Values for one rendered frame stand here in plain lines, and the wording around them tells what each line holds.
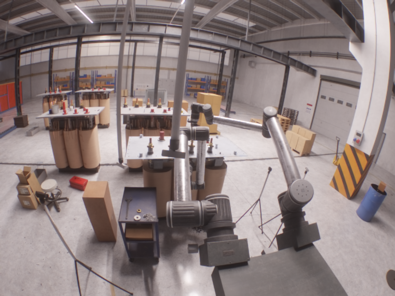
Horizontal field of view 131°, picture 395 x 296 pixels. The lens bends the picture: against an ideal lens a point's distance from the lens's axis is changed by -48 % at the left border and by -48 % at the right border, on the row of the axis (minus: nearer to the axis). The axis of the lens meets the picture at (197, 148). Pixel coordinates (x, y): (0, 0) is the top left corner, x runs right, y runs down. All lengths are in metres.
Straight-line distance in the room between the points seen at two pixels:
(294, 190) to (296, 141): 6.78
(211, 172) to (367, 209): 4.37
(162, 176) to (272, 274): 1.82
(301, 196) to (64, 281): 2.88
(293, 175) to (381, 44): 5.39
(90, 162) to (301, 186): 4.05
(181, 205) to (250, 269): 0.65
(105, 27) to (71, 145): 7.58
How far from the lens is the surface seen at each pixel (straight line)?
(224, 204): 1.26
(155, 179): 2.41
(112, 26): 10.43
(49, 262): 3.06
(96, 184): 2.50
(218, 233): 1.20
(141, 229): 1.97
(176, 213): 1.21
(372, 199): 5.31
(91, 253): 2.87
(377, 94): 5.77
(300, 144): 7.90
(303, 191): 1.32
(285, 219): 1.56
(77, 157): 4.40
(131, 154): 2.18
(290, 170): 1.43
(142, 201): 2.18
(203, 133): 1.74
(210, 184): 2.70
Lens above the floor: 2.31
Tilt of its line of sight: 23 degrees down
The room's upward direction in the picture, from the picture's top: 7 degrees clockwise
